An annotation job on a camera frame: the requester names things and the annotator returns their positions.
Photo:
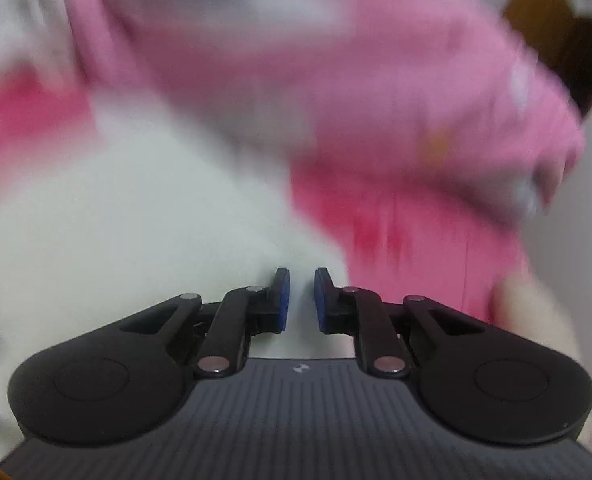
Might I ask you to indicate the cream fleece deer sweater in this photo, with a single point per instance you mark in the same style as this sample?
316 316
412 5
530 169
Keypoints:
151 220

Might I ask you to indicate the pink floral fleece blanket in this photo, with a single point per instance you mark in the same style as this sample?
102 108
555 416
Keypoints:
415 250

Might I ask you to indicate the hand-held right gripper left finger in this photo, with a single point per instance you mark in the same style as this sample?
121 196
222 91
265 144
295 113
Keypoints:
282 305

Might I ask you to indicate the pink floral duvet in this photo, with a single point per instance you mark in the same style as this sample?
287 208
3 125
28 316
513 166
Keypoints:
375 70

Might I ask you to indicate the white shirt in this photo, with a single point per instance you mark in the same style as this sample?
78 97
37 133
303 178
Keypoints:
11 15

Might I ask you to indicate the brown wooden door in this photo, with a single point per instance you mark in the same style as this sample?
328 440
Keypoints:
565 30

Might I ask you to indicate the beige pillow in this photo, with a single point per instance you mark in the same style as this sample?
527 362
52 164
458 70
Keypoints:
535 310

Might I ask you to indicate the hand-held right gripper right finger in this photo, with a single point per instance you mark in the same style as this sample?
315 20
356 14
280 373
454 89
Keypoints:
322 305

